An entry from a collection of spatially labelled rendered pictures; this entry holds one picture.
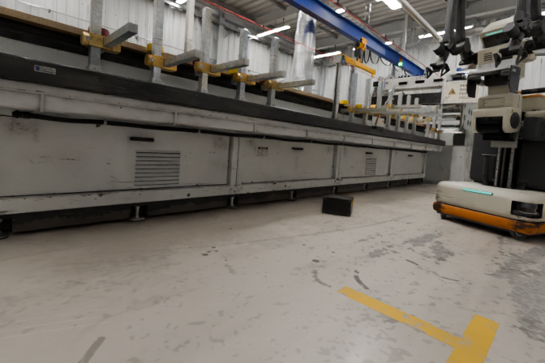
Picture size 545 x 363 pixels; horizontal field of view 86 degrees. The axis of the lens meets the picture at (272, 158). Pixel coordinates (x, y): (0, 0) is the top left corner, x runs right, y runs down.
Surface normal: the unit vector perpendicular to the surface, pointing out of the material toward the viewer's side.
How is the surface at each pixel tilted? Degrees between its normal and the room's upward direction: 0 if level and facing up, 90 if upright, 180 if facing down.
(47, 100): 90
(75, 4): 90
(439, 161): 90
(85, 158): 88
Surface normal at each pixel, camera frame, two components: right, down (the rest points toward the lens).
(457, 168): -0.71, -0.01
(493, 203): -0.91, -0.04
